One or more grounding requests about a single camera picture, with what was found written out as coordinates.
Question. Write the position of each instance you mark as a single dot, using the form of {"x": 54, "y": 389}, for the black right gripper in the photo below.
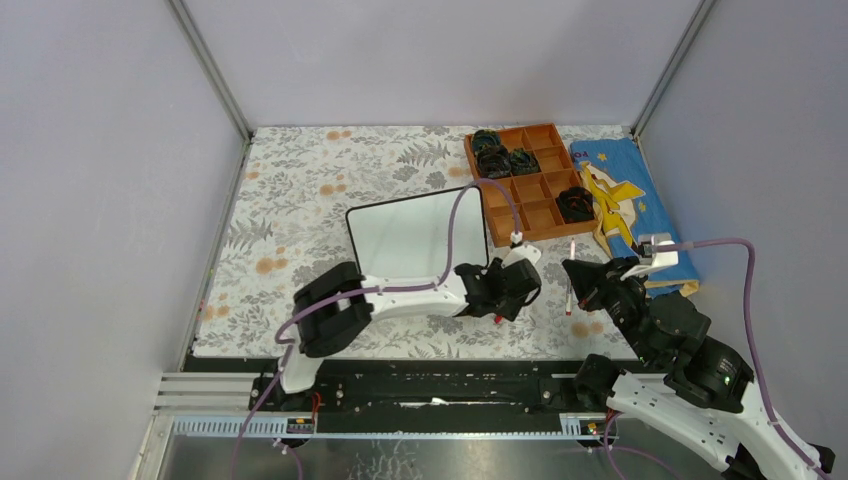
{"x": 592, "y": 280}

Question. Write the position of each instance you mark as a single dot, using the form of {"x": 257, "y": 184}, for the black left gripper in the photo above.
{"x": 509, "y": 309}

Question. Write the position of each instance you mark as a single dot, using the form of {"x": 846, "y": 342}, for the white red whiteboard marker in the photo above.
{"x": 569, "y": 287}

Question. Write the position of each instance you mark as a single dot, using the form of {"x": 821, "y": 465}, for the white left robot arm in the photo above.
{"x": 330, "y": 312}

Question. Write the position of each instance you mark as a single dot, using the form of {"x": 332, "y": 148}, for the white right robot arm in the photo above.
{"x": 717, "y": 409}

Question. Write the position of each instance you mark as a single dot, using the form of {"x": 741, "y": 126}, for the black framed whiteboard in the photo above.
{"x": 409, "y": 237}

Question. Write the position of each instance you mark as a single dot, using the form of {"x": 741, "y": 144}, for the black coiled band front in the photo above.
{"x": 575, "y": 205}

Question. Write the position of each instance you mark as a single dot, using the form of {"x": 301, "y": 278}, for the black coiled band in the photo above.
{"x": 484, "y": 139}
{"x": 493, "y": 162}
{"x": 575, "y": 205}
{"x": 523, "y": 162}

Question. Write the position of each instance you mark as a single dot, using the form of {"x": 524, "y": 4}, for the blue cartoon cloth bag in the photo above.
{"x": 625, "y": 197}

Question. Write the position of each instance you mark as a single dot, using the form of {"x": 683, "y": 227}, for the black coiled band middle left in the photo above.
{"x": 493, "y": 162}

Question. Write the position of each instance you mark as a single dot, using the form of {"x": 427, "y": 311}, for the black coiled band middle right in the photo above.
{"x": 523, "y": 162}

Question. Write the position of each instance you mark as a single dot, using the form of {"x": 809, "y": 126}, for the orange wooden compartment tray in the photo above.
{"x": 529, "y": 200}

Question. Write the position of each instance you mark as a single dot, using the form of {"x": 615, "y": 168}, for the right electronics board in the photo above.
{"x": 596, "y": 428}

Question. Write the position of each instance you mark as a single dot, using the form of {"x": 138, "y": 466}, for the electronics board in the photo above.
{"x": 300, "y": 425}
{"x": 596, "y": 428}

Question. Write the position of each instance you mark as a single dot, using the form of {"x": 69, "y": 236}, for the black coiled band back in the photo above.
{"x": 484, "y": 139}

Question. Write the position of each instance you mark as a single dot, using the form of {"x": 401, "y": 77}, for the floral table cloth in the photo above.
{"x": 288, "y": 227}

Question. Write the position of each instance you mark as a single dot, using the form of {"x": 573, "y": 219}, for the left electronics board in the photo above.
{"x": 300, "y": 425}

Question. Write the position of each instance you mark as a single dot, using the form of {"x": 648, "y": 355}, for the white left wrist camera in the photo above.
{"x": 519, "y": 250}

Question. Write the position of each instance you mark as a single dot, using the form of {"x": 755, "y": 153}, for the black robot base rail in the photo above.
{"x": 419, "y": 396}

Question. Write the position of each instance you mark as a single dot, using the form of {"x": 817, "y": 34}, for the right aluminium frame post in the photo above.
{"x": 689, "y": 36}

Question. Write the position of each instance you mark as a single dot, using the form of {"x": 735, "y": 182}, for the aluminium frame post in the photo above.
{"x": 190, "y": 30}
{"x": 689, "y": 36}

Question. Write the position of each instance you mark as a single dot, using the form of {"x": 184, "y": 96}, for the left aluminium frame post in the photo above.
{"x": 190, "y": 30}

